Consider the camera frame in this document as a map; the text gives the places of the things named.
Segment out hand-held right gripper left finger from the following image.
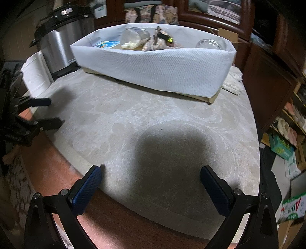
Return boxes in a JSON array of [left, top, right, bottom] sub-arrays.
[[23, 165, 103, 249]]

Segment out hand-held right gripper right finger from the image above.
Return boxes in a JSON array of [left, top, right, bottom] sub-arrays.
[[200, 165, 279, 249]]

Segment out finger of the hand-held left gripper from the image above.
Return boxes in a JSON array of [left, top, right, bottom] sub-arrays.
[[13, 117, 66, 135], [14, 97, 52, 111]]

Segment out blue cartoon print packet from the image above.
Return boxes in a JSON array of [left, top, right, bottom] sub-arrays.
[[92, 40, 121, 49]]

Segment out clear plastic bottle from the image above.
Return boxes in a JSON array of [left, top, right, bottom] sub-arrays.
[[120, 27, 151, 50]]

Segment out white paper bag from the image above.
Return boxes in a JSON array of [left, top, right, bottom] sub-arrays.
[[70, 23, 237, 105]]

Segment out plaid fabric pouch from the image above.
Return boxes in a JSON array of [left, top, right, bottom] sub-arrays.
[[142, 26, 184, 52]]

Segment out person's left hand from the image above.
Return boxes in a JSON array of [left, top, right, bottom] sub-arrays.
[[2, 146, 21, 164]]

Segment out white paper towel roll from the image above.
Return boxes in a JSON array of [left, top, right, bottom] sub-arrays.
[[20, 51, 54, 99]]

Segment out stainless steel pressure cooker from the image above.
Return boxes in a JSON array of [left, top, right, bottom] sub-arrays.
[[29, 5, 96, 83]]

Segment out patterned cloth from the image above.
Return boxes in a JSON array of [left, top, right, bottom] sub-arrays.
[[4, 153, 34, 231]]

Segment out green and white carton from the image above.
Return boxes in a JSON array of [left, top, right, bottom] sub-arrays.
[[277, 193, 306, 224]]

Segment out white box green print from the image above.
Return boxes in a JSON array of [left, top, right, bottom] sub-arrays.
[[283, 157, 302, 179]]

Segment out grey standing panel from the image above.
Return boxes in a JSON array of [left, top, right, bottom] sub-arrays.
[[290, 177, 306, 200]]

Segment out brown cardboard box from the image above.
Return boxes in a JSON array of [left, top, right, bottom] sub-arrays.
[[278, 220, 303, 249]]

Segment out pale fluffy slippers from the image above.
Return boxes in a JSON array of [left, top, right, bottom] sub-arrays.
[[275, 102, 305, 147]]

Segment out white and blue box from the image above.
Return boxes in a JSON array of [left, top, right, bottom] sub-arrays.
[[92, 1, 108, 19]]

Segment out white knitted cloth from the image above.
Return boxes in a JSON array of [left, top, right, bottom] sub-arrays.
[[221, 70, 244, 96]]

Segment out storage shelf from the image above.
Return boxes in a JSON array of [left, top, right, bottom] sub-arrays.
[[260, 69, 306, 169]]

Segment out open cardboard box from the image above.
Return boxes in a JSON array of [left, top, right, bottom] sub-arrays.
[[210, 27, 249, 44]]

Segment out folded bedding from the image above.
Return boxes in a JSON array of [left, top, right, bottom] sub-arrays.
[[188, 0, 242, 24]]

